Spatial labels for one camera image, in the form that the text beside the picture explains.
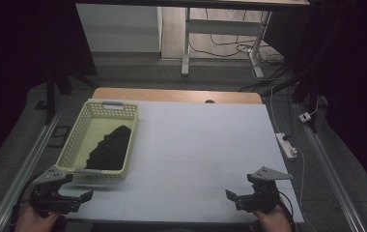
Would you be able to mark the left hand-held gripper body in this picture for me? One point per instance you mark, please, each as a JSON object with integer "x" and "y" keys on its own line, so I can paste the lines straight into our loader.
{"x": 48, "y": 193}

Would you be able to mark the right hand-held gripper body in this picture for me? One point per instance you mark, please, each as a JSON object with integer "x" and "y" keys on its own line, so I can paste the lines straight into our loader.
{"x": 263, "y": 193}

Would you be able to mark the person's right hand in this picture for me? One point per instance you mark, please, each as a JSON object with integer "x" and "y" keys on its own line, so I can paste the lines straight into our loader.
{"x": 273, "y": 220}

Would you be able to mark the person's left hand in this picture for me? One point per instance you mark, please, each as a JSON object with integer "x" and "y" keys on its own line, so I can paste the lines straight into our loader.
{"x": 33, "y": 222}

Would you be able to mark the white power strip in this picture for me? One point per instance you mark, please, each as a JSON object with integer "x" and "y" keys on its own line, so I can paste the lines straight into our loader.
{"x": 286, "y": 146}

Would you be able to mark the black cloth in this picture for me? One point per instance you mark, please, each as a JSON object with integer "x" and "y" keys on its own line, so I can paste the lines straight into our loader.
{"x": 110, "y": 150}

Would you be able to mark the white table mat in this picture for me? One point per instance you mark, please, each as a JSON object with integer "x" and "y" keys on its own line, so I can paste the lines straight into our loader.
{"x": 197, "y": 154}

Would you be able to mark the pale yellow plastic basket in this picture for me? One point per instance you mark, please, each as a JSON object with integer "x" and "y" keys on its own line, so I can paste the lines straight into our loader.
{"x": 78, "y": 135}

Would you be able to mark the small white adapter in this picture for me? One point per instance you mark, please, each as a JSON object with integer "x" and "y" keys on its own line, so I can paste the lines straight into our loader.
{"x": 305, "y": 117}

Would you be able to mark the black stand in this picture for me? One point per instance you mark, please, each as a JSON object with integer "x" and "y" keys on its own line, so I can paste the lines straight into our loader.
{"x": 310, "y": 93}
{"x": 51, "y": 93}

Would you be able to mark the white-framed desk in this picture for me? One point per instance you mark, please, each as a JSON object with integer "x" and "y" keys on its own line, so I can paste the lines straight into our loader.
{"x": 223, "y": 27}

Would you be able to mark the white cabinet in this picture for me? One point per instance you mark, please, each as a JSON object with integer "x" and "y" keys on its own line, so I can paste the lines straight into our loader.
{"x": 120, "y": 27}

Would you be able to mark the aluminium floor rail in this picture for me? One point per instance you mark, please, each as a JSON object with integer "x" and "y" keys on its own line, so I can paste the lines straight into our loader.
{"x": 329, "y": 167}
{"x": 20, "y": 174}

